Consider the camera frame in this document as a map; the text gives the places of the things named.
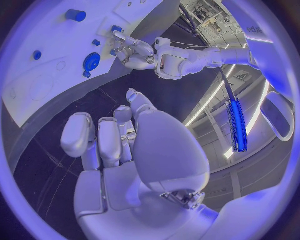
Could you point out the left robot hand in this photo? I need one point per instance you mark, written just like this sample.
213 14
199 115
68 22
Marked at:
138 56

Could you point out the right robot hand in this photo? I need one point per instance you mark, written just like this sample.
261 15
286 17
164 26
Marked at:
164 150

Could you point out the blue plug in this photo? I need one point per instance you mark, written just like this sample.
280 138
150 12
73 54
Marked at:
116 28
112 52

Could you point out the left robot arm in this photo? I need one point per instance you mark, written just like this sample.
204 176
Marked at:
199 58

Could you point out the white task board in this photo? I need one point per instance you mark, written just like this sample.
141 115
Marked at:
58 41

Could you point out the small blue peg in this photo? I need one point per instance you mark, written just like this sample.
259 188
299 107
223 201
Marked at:
96 42
37 55

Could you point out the blue gear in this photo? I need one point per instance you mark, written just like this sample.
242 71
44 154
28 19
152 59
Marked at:
91 61

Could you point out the workshop desk with equipment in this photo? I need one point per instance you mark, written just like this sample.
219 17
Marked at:
206 20

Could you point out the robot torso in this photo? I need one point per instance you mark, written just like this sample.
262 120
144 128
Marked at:
269 65

